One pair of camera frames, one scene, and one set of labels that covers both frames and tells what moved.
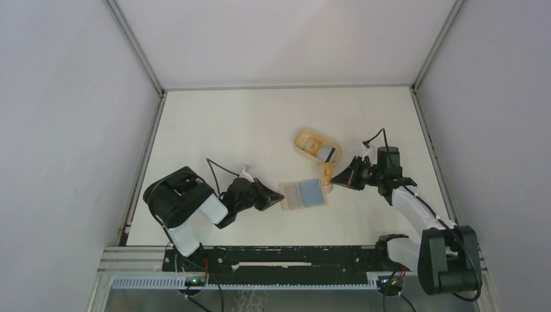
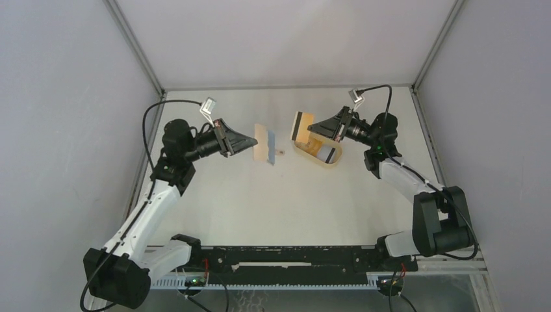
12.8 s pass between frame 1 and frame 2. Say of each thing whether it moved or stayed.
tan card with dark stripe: moved
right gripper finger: moved
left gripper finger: moved
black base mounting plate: stayed
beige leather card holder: moved
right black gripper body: moved
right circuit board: stayed
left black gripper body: moved
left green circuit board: stayed
